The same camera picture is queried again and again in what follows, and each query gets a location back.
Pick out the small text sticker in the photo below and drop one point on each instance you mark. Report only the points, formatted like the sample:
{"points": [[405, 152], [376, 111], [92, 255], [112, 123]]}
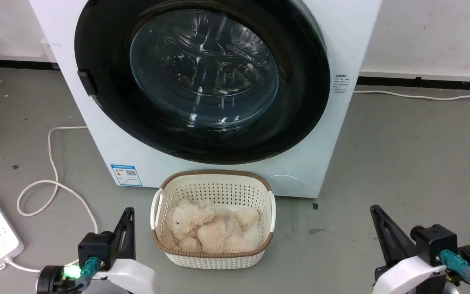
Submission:
{"points": [[340, 83]]}

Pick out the round white filter cover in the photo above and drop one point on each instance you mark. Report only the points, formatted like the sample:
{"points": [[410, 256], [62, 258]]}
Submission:
{"points": [[284, 185]]}

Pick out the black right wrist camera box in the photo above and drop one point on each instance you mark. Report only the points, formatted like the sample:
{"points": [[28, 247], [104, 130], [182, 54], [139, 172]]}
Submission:
{"points": [[433, 243]]}

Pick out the white front-load washing machine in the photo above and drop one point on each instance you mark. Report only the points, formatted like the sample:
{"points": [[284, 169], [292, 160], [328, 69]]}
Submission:
{"points": [[345, 36]]}

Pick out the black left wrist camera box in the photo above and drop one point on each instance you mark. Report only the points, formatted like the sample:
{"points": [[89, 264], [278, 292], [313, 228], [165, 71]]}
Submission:
{"points": [[95, 247]]}

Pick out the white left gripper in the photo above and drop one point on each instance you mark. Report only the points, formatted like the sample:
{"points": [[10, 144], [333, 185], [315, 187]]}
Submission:
{"points": [[129, 275]]}

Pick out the blue energy label sticker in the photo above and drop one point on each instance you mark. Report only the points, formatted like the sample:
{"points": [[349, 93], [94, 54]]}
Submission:
{"points": [[126, 175]]}

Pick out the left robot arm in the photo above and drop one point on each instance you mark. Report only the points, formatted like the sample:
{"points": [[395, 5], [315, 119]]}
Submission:
{"points": [[49, 281]]}

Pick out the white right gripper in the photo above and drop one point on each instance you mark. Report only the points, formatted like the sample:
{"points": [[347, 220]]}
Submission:
{"points": [[410, 275]]}

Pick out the beige plush teddy bear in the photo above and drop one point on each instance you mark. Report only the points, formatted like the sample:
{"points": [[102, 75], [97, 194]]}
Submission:
{"points": [[214, 232]]}

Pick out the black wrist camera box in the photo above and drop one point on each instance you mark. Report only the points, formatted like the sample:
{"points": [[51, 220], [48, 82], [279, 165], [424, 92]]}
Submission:
{"points": [[433, 243], [95, 247]]}

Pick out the black round washer door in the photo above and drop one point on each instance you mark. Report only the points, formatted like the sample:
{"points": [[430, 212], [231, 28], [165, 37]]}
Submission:
{"points": [[104, 122]]}

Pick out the cream woven-rim laundry basket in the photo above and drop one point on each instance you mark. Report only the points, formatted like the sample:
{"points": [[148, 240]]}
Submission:
{"points": [[214, 190]]}

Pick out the black baseboard strip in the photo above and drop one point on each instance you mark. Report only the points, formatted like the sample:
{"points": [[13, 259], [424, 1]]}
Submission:
{"points": [[18, 64], [443, 83]]}

